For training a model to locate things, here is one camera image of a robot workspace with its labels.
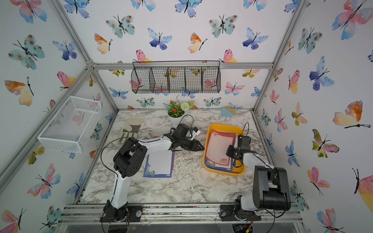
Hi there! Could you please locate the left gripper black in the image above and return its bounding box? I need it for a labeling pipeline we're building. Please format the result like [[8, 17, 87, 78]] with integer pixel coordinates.
[[179, 139, 206, 152]]

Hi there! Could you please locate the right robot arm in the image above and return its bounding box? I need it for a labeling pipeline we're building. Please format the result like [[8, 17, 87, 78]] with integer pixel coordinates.
[[219, 146, 291, 221]]

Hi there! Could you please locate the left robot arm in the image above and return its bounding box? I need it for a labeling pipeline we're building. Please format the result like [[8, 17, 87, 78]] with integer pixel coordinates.
[[100, 123, 205, 223]]

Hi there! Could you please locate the yellow storage tray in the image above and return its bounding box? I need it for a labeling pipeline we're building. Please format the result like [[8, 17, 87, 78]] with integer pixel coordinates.
[[203, 123, 245, 177]]

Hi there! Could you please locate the blue stationery paper stack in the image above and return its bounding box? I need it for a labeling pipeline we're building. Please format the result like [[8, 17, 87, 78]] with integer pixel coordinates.
[[203, 132, 237, 173]]

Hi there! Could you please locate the potted flower plant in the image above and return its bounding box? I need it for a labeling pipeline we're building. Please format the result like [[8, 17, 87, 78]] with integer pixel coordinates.
[[166, 97, 195, 120]]

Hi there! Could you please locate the blue dustpan brush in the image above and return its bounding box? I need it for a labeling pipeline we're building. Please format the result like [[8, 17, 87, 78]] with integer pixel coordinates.
[[218, 106, 237, 119]]

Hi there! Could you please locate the beige work glove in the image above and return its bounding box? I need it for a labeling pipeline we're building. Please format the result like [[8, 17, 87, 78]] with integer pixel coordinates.
[[119, 116, 144, 144]]

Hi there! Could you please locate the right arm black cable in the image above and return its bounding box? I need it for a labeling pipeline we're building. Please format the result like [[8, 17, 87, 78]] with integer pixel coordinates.
[[233, 122, 290, 233]]

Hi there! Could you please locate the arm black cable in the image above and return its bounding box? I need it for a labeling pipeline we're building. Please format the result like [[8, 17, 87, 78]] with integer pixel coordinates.
[[100, 137, 126, 178], [233, 122, 290, 233]]

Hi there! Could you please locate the black wire wall basket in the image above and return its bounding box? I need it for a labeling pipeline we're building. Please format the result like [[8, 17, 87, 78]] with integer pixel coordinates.
[[130, 60, 221, 94]]

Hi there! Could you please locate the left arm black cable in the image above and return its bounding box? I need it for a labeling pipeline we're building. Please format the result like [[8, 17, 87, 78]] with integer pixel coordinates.
[[100, 137, 126, 178]]

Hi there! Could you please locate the white mesh wall basket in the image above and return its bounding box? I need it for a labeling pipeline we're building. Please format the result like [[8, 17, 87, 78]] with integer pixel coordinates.
[[37, 96, 102, 153]]

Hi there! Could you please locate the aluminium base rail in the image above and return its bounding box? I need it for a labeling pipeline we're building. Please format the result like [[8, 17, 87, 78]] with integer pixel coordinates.
[[58, 203, 304, 225]]

